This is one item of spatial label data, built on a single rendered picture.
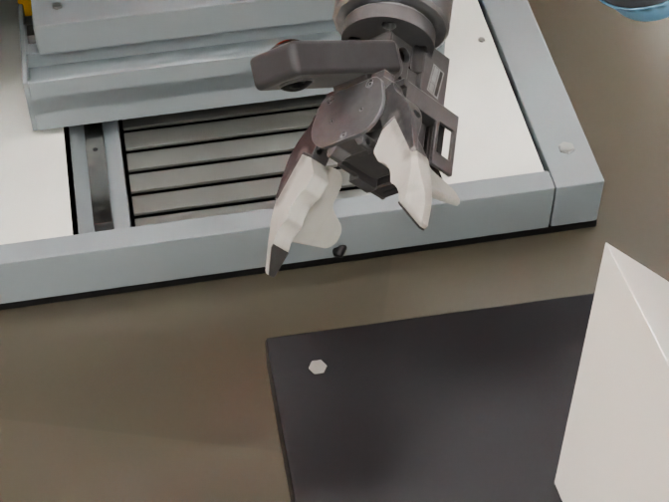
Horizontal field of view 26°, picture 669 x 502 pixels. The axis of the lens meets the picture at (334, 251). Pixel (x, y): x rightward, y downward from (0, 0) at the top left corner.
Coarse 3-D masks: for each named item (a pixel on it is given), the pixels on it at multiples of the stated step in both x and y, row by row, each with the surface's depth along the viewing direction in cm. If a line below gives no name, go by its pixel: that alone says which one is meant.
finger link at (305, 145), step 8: (304, 136) 108; (296, 144) 109; (304, 144) 108; (312, 144) 107; (296, 152) 108; (304, 152) 108; (312, 152) 107; (320, 152) 107; (288, 160) 109; (296, 160) 108; (320, 160) 107; (328, 160) 108; (288, 168) 108; (288, 176) 108; (280, 184) 108; (280, 192) 108
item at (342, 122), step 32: (352, 32) 109; (384, 32) 109; (416, 32) 108; (416, 64) 110; (448, 64) 112; (352, 96) 105; (384, 96) 103; (416, 96) 106; (320, 128) 107; (352, 128) 104; (448, 128) 108; (352, 160) 107; (448, 160) 107; (384, 192) 110
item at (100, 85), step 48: (96, 48) 171; (144, 48) 173; (192, 48) 174; (240, 48) 174; (48, 96) 169; (96, 96) 170; (144, 96) 171; (192, 96) 173; (240, 96) 174; (288, 96) 175
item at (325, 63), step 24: (288, 48) 99; (312, 48) 100; (336, 48) 102; (360, 48) 104; (384, 48) 106; (264, 72) 101; (288, 72) 99; (312, 72) 100; (336, 72) 102; (360, 72) 104
